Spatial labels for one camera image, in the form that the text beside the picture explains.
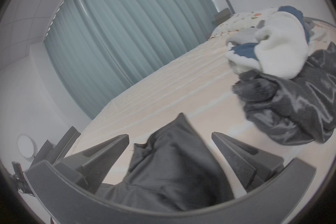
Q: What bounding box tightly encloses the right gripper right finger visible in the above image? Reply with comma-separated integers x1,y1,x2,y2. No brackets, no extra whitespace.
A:
211,132,285,192

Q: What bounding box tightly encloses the blue-green curtain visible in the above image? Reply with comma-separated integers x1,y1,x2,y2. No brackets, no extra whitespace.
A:
75,0,219,84
43,0,134,120

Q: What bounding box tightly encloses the black shiny garment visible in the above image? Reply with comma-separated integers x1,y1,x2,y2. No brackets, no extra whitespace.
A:
231,42,336,146

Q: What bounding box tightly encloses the bed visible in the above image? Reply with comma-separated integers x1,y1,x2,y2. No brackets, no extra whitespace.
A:
64,0,336,208

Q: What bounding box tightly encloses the white printed pillow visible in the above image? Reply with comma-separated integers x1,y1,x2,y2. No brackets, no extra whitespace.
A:
210,8,279,38

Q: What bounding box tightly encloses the pile of clothes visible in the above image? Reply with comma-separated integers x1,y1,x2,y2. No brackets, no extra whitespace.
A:
225,6,315,80

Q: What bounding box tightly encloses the black T-shirt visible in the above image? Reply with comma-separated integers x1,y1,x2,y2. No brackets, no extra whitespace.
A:
96,113,235,214

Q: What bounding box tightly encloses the grey bedside table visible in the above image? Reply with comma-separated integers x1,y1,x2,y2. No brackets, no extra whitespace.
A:
212,8,231,26

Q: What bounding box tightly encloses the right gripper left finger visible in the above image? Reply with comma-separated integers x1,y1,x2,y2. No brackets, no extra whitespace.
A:
54,134,130,194

